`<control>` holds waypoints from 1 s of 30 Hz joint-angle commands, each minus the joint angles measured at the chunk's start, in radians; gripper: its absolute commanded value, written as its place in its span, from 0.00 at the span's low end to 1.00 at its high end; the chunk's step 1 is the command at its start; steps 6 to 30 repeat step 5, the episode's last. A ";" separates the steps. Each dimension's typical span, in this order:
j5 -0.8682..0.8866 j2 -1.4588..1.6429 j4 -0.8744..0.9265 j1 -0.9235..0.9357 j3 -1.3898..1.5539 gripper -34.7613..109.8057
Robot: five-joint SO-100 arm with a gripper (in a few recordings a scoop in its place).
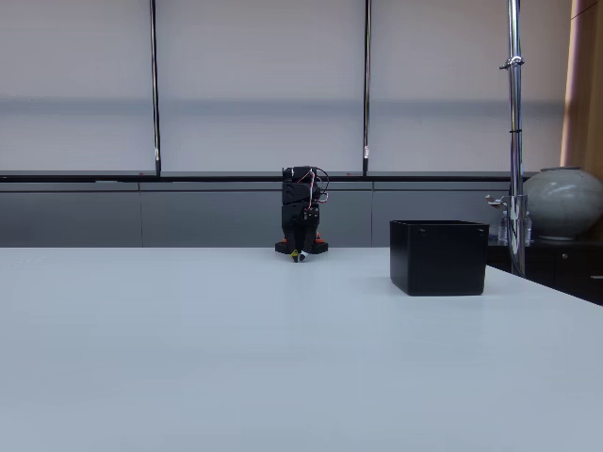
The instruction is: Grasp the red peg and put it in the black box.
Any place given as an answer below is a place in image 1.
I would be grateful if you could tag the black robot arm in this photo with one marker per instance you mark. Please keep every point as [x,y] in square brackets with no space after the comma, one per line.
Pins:
[297,190]

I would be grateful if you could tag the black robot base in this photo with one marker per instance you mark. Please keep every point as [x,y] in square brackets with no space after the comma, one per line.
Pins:
[282,247]

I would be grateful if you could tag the black open box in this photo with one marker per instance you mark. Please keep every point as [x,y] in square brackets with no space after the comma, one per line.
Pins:
[438,263]

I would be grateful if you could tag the orange base clamp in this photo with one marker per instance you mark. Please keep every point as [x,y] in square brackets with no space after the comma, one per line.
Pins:
[320,237]

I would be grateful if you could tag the black window mullion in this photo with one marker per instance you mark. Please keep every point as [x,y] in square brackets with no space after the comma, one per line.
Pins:
[367,94]
[155,94]

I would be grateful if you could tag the chrome pole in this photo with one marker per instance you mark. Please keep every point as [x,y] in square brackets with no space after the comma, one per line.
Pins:
[516,141]

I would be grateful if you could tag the dark low cabinet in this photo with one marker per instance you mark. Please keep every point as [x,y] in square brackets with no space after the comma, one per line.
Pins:
[565,268]

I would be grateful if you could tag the grey round ceramic vase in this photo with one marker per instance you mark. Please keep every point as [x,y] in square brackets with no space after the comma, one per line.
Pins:
[565,202]

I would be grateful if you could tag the brown wooden wall panel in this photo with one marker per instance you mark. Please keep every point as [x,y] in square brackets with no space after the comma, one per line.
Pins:
[584,94]

